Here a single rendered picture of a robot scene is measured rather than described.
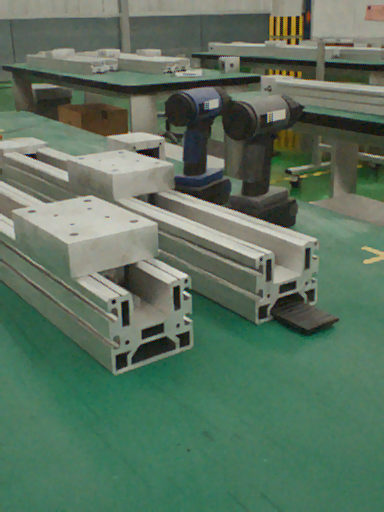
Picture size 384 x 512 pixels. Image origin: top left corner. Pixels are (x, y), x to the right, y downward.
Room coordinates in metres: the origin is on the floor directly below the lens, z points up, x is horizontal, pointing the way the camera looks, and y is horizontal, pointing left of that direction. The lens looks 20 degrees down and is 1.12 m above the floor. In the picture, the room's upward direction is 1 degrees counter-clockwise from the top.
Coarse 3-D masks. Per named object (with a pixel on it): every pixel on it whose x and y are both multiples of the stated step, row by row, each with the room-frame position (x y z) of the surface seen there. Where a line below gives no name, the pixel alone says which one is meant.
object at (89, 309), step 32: (0, 192) 1.04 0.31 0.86; (0, 224) 0.85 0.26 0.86; (0, 256) 0.85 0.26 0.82; (32, 256) 0.74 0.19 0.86; (32, 288) 0.75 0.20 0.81; (64, 288) 0.67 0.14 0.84; (96, 288) 0.62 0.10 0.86; (128, 288) 0.70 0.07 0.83; (160, 288) 0.65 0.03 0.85; (64, 320) 0.68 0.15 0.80; (96, 320) 0.61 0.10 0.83; (128, 320) 0.61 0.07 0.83; (160, 320) 0.62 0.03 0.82; (96, 352) 0.62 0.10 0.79; (128, 352) 0.60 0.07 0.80; (160, 352) 0.63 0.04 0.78
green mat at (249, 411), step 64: (0, 128) 2.26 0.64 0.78; (64, 128) 2.22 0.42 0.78; (320, 256) 0.92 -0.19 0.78; (0, 320) 0.73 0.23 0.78; (192, 320) 0.71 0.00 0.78; (0, 384) 0.58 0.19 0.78; (64, 384) 0.57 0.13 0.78; (128, 384) 0.57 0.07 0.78; (192, 384) 0.57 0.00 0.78; (256, 384) 0.57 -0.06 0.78; (320, 384) 0.56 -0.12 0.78; (0, 448) 0.47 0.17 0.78; (64, 448) 0.47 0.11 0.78; (128, 448) 0.47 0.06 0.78; (192, 448) 0.47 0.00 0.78; (256, 448) 0.46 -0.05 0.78; (320, 448) 0.46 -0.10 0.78
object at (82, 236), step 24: (24, 216) 0.75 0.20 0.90; (48, 216) 0.74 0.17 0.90; (72, 216) 0.74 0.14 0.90; (96, 216) 0.74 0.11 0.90; (120, 216) 0.74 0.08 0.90; (24, 240) 0.75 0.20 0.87; (48, 240) 0.69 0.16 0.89; (72, 240) 0.65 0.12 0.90; (96, 240) 0.66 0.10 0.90; (120, 240) 0.68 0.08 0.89; (144, 240) 0.70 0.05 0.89; (72, 264) 0.65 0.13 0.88; (96, 264) 0.66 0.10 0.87; (120, 264) 0.68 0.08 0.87
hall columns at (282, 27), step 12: (276, 0) 9.36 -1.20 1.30; (288, 0) 9.13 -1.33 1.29; (300, 0) 9.23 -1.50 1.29; (276, 12) 9.36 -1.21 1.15; (288, 12) 9.13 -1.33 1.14; (300, 12) 9.24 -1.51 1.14; (276, 24) 9.21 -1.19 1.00; (288, 24) 9.11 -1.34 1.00; (300, 24) 9.22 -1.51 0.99; (276, 36) 9.20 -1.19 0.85; (288, 36) 9.11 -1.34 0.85; (300, 36) 9.22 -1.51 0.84; (276, 72) 9.19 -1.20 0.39; (288, 72) 9.12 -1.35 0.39; (300, 72) 9.23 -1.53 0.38
